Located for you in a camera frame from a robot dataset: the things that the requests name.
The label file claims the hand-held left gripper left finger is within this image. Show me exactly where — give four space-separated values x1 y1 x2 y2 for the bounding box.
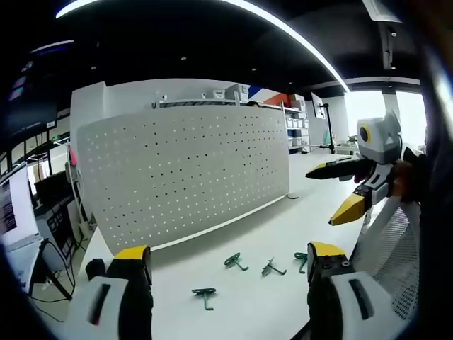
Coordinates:
65 245 154 340

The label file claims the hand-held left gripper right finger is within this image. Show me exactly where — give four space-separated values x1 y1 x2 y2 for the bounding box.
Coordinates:
305 241 394 340

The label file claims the green hook assembly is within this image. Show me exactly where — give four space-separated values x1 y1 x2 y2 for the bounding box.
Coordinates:
293 251 309 275
223 251 250 272
191 287 217 312

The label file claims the grey metal hook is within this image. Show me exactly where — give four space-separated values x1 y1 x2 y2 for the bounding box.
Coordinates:
261 256 288 278

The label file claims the white perforated mounting plate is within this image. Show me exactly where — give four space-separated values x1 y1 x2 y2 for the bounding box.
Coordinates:
76 104 292 254

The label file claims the person's right hand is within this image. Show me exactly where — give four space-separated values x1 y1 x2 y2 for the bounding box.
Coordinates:
391 159 415 203

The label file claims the dark round object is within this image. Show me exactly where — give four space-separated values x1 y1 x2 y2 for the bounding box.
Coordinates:
85 258 106 283

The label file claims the black tripod stand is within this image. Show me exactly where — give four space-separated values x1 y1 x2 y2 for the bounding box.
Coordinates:
310 91 338 155

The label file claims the white storage shelf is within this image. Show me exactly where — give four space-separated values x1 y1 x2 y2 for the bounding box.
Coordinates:
282 93 311 154

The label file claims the white mesh chair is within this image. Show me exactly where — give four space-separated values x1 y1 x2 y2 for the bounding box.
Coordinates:
352 196 423 324

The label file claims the computer monitor with white screen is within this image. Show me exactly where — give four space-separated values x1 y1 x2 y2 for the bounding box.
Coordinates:
0 165 40 251

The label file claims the long ceiling light strip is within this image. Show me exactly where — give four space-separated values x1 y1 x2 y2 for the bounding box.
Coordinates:
55 0 351 94

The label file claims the black cable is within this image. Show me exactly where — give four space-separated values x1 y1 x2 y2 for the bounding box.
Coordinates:
30 237 77 305

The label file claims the white partition wall panel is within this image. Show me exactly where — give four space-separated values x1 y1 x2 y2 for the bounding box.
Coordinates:
69 78 256 149

